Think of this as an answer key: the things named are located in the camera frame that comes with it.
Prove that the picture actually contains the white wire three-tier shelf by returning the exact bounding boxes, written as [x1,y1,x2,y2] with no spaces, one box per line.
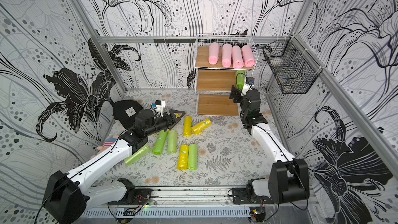
[194,34,258,116]

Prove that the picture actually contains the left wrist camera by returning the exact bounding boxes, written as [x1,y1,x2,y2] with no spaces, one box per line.
[151,100,166,117]

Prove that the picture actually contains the pink roll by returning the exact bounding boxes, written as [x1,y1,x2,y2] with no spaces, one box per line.
[232,46,244,69]
[221,44,232,68]
[241,45,256,67]
[208,43,219,65]

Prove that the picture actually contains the yellow roll upright middle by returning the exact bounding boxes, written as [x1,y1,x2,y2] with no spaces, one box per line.
[183,116,192,137]

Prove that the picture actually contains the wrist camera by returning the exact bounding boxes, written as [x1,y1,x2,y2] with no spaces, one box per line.
[151,100,166,117]
[242,77,255,95]

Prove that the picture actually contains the yellow roll with label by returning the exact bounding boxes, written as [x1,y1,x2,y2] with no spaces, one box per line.
[191,118,211,135]

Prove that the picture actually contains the pink plush toy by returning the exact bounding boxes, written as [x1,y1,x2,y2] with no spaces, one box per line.
[91,135,119,159]

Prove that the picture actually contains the pale green roll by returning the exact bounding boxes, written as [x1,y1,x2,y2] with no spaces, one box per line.
[167,130,178,154]

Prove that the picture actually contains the yellow roll front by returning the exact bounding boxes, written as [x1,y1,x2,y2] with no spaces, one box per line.
[177,145,189,170]

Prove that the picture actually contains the white slotted cable duct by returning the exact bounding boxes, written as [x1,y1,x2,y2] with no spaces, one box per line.
[82,207,251,218]

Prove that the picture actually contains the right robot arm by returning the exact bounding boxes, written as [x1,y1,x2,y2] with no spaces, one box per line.
[230,86,310,204]

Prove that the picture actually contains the green roll dark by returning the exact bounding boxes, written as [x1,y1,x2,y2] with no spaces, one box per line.
[152,130,168,155]

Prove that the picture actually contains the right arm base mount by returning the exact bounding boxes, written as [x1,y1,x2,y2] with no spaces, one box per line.
[228,188,274,205]

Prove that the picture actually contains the green roll front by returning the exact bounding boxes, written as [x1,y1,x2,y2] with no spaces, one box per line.
[188,144,198,171]

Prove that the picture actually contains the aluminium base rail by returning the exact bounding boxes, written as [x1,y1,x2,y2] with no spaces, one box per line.
[86,185,312,208]

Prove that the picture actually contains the black wire wall basket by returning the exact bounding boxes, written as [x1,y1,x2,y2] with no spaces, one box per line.
[262,39,318,94]

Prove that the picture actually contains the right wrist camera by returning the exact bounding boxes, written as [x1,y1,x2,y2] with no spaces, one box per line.
[242,77,255,95]

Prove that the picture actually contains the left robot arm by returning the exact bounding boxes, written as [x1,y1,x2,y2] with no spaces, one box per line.
[42,109,185,224]

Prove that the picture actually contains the black cap with label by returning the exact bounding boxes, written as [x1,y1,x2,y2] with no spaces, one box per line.
[111,100,144,129]

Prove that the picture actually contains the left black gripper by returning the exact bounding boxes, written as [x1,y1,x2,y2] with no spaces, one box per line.
[143,109,186,136]

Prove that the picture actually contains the green roll sideways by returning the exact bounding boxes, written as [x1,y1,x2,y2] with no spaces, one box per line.
[235,70,246,90]

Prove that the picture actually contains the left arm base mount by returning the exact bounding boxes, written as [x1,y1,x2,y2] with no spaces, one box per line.
[116,178,152,206]

